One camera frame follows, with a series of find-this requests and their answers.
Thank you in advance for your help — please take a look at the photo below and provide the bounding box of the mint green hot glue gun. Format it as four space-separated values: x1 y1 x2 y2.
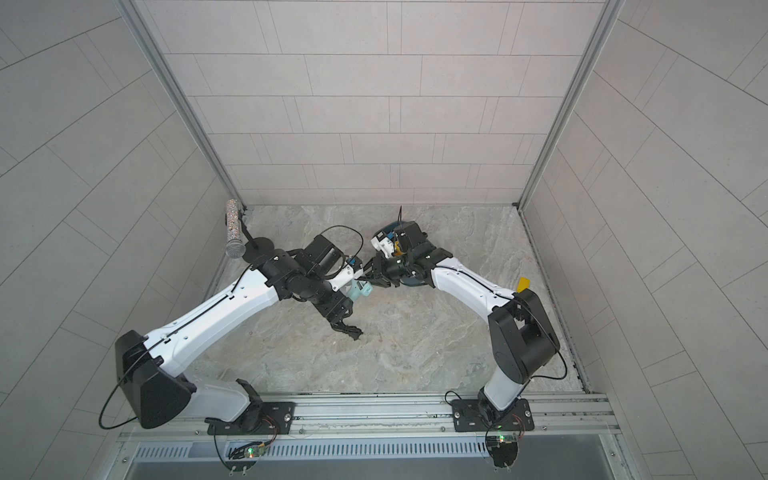
346 279 373 302

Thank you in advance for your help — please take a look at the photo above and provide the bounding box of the teal plastic storage box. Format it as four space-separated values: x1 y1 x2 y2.
370 219 433 288

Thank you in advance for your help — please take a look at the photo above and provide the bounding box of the white hot glue gun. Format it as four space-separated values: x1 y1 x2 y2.
371 231 395 258

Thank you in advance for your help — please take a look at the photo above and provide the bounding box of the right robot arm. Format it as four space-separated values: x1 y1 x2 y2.
365 221 560 414

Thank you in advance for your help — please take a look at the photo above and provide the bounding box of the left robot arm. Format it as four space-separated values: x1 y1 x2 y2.
115 235 363 433

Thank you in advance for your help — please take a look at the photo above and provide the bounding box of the speckled roller on black stand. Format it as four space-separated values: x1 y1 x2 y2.
225 199 274 265

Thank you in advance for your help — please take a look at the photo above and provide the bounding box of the yellow sponge block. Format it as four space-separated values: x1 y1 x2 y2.
516 277 531 293

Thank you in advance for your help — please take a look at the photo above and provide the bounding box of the left circuit board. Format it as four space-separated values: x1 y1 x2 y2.
227 442 267 476

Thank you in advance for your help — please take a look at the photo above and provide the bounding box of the circuit board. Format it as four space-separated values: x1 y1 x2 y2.
227 442 267 476
485 435 519 469

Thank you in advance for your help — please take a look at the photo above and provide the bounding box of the right circuit board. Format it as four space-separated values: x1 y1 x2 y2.
485 435 519 469

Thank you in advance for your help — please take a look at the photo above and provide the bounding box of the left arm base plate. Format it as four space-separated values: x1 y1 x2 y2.
205 402 296 436

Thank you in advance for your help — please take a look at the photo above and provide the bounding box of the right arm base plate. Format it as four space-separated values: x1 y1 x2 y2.
449 398 535 433

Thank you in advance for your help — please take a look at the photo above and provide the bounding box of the aluminium mounting rail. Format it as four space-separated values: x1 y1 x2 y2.
116 392 620 444

